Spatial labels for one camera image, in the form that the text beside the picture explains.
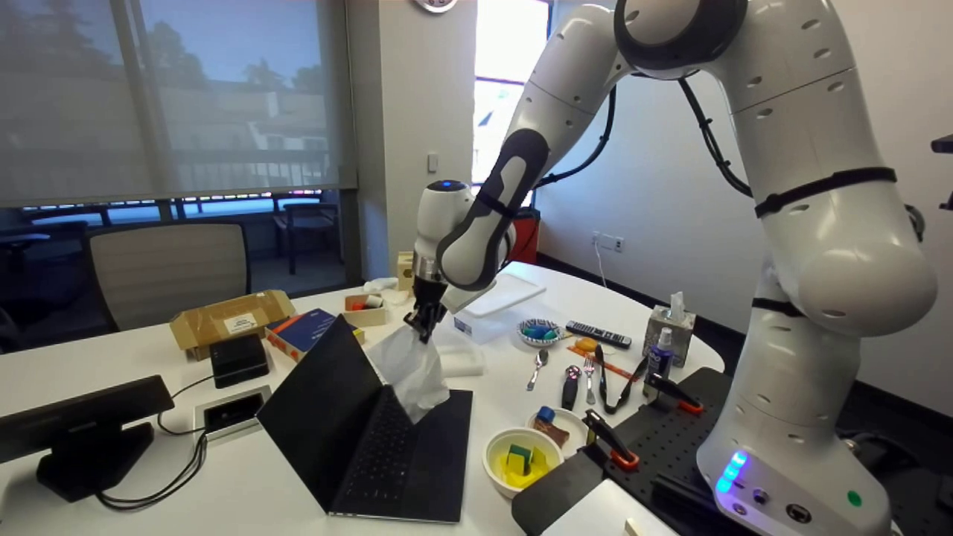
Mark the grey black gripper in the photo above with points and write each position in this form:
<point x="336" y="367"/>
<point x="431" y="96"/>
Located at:
<point x="431" y="294"/>

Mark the white paper napkin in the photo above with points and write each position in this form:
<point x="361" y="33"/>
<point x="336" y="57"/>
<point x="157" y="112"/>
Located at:
<point x="413" y="374"/>
<point x="678" y="309"/>

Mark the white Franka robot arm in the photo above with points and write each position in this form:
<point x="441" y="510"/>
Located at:
<point x="822" y="228"/>

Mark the black laptop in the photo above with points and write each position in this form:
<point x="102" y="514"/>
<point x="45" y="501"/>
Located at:
<point x="339" y="419"/>

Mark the small wooden box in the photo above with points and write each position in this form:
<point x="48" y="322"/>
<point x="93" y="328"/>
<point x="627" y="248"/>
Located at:
<point x="364" y="304"/>

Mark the white plastic bin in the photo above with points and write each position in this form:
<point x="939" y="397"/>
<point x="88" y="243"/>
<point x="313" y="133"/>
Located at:
<point x="508" y="297"/>

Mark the small blue bowl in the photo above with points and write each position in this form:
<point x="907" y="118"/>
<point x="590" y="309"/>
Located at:
<point x="541" y="334"/>

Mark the metal spoon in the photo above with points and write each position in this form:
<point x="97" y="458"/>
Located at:
<point x="538" y="370"/>

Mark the blue book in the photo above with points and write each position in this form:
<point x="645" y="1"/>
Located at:
<point x="301" y="331"/>

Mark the white bowl with yellow inside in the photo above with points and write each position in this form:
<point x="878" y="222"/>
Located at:
<point x="495" y="449"/>

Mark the blue toy block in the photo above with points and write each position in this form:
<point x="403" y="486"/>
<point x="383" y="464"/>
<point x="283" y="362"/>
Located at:
<point x="546" y="416"/>

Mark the chair behind glass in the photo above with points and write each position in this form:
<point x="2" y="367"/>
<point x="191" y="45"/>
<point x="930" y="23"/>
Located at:
<point x="307" y="228"/>

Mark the black marker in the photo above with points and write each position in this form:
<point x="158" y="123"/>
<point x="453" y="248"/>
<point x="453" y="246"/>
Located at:
<point x="571" y="389"/>

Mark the orange disc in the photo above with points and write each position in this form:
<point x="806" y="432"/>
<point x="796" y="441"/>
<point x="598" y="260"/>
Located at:
<point x="584" y="346"/>

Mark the green toy block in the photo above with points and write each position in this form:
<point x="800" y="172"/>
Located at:
<point x="519" y="461"/>

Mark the brown toy block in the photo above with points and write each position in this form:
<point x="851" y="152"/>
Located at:
<point x="551" y="437"/>

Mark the grey remote control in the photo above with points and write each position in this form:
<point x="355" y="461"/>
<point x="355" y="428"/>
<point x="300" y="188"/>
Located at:
<point x="598" y="334"/>

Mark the small white plate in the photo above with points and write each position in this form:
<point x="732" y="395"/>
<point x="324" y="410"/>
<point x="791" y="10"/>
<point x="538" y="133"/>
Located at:
<point x="574" y="428"/>

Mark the small black box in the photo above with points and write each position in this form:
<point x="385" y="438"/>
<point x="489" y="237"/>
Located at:
<point x="240" y="359"/>

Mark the brown cardboard package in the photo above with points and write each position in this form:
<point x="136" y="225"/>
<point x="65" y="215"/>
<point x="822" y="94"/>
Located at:
<point x="233" y="322"/>

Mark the table power outlet box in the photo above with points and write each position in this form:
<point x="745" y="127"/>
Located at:
<point x="240" y="412"/>

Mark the black orange clamp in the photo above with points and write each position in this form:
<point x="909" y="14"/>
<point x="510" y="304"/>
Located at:
<point x="613" y="446"/>
<point x="681" y="395"/>

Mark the grey office chair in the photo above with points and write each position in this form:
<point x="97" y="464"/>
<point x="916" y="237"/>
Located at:
<point x="169" y="273"/>

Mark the white paper sheet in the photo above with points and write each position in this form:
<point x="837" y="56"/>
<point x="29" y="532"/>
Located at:
<point x="605" y="516"/>

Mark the black video conference bar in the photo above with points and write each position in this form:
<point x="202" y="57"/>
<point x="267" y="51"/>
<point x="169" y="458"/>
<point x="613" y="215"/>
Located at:
<point x="79" y="428"/>

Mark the dark mesh office chair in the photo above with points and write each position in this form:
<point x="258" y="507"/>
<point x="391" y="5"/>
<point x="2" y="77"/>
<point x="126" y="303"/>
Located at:
<point x="26" y="286"/>

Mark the white light switch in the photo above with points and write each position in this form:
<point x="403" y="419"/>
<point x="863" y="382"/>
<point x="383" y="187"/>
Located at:
<point x="432" y="161"/>

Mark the white wall outlet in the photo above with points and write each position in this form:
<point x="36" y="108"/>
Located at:
<point x="610" y="243"/>

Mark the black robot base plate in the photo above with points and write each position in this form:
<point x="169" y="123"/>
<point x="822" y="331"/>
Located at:
<point x="666" y="449"/>

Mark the wall clock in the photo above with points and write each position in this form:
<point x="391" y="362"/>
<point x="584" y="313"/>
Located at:
<point x="435" y="5"/>

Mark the black camera on stand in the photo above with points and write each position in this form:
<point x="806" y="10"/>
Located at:
<point x="942" y="145"/>

